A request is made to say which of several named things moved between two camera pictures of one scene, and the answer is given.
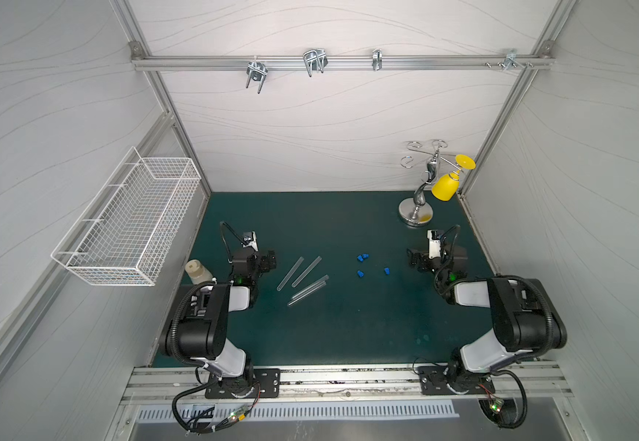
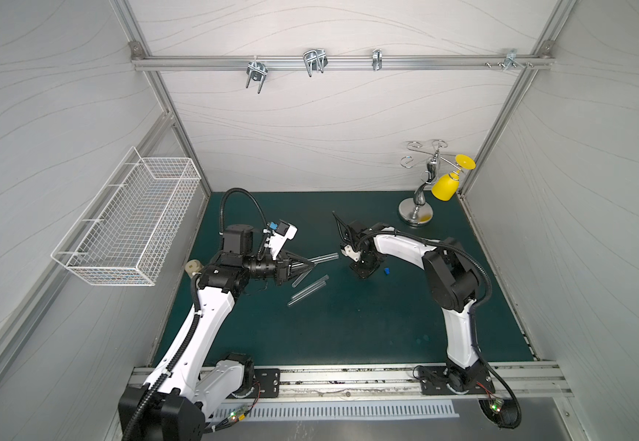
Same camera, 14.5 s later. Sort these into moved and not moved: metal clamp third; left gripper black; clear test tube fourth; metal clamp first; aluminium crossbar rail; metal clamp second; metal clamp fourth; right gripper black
Moved: right gripper black; left gripper black
Not moved: metal clamp first; metal clamp third; clear test tube fourth; metal clamp second; aluminium crossbar rail; metal clamp fourth
